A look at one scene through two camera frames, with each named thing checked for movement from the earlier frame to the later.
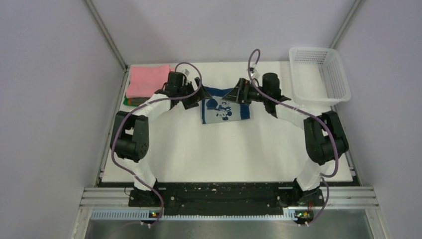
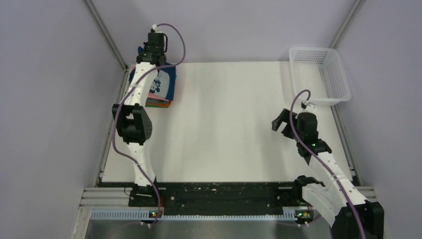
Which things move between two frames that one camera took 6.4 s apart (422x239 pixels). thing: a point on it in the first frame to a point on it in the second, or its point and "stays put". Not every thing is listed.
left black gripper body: x=186 y=90 to x=144 y=48
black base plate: x=220 y=199 stays put
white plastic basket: x=319 y=77 stays put
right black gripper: x=237 y=95 to x=283 y=117
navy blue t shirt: x=217 y=109 to x=164 y=83
